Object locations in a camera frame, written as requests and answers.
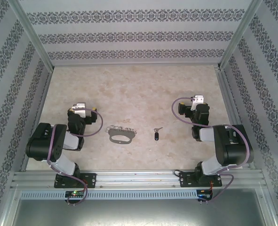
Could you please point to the silver key with black fob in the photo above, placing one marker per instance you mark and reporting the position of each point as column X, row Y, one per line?
column 156, row 136

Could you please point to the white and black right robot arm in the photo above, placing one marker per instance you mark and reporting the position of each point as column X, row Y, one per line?
column 232, row 150

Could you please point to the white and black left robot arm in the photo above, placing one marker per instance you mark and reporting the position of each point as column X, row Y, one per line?
column 42, row 141

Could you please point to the left circuit board, green light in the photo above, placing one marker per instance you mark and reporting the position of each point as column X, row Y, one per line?
column 75, row 193

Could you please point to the right circuit board, blue light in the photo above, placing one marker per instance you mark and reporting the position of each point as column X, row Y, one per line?
column 203, row 195

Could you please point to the grey sheet metal tray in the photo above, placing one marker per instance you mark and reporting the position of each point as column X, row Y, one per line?
column 138, row 213

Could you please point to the left wrist camera, white mount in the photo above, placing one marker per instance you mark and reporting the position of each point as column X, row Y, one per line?
column 80, row 109

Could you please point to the wrist camera, white mount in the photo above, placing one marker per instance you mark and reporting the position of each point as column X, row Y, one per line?
column 80, row 109
column 198, row 100

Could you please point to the right wrist camera, white mount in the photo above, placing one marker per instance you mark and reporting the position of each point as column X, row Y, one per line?
column 198, row 100

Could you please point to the aluminium right side rail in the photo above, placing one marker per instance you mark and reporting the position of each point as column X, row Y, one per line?
column 230, row 106

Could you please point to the aluminium left wall strip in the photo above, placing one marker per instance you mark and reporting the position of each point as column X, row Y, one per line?
column 38, row 117

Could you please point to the aluminium wall strip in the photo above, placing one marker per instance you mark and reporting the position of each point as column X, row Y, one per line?
column 138, row 64
column 38, row 117

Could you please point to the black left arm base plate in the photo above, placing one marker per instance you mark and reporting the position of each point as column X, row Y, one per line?
column 91, row 180

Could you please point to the aluminium back wall strip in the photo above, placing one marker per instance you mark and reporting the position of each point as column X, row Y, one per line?
column 138, row 64

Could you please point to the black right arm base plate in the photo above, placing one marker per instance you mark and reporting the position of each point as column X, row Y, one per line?
column 183, row 181

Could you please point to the aluminium left frame post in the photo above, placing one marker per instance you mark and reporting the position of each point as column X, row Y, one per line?
column 33, row 35

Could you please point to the aluminium frame post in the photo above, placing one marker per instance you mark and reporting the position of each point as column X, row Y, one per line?
column 237, row 35
column 33, row 35

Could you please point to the aluminium mounting rail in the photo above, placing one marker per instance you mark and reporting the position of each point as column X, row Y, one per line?
column 138, row 180

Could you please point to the aluminium right frame post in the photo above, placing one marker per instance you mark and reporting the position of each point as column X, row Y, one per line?
column 237, row 35

